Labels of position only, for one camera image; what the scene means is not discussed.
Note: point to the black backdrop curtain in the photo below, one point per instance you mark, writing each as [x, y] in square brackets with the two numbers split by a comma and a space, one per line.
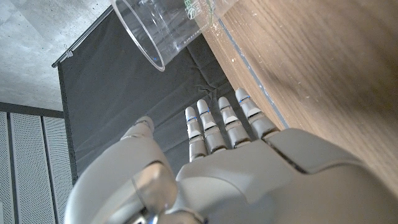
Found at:
[109, 109]

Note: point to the black backdrop stand pole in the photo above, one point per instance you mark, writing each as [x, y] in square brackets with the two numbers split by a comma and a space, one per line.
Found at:
[67, 53]

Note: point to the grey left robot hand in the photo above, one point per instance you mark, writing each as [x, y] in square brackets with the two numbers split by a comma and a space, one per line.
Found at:
[248, 180]

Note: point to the clear plastic cup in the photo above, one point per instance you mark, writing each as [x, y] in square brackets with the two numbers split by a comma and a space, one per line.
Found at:
[174, 28]

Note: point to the wooden table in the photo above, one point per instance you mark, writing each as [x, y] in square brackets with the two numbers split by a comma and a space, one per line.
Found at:
[253, 73]

